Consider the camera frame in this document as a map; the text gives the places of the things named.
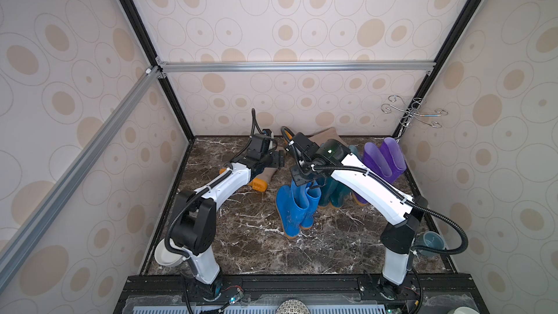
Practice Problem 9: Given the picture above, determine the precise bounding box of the purple boot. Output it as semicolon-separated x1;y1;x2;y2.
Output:
361;142;394;183
379;138;407;183

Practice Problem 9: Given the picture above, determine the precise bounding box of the chrome wire stand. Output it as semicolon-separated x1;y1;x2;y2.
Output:
381;94;448;140

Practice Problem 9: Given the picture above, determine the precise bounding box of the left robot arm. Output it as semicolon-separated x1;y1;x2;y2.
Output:
155;132;284;286

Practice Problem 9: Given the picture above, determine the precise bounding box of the diagonal aluminium rail left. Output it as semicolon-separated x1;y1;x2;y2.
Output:
1;65;161;291

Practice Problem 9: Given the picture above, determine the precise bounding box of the grey-green cup right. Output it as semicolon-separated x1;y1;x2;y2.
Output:
414;231;446;257

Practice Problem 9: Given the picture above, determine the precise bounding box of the blue boot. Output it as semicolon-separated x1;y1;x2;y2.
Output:
300;183;322;229
276;185;308;238

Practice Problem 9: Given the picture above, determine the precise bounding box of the horizontal aluminium rail back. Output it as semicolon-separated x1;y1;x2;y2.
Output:
161;60;436;73

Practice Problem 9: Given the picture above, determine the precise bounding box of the teal boot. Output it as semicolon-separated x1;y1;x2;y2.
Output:
330;144;363;209
317;177;338;207

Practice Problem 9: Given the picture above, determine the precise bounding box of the white round bowl left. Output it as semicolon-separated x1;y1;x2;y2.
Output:
154;239;186;267

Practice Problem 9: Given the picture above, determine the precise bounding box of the black corrugated cable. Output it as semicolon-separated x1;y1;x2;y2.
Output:
230;108;267;162

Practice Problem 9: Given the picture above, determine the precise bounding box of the black base frame front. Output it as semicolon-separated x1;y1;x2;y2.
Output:
114;273;488;313

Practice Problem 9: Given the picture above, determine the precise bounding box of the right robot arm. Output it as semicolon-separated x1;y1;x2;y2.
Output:
280;126;424;286

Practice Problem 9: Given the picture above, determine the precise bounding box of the beige boot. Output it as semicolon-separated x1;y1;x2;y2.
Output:
215;163;277;194
282;126;349;149

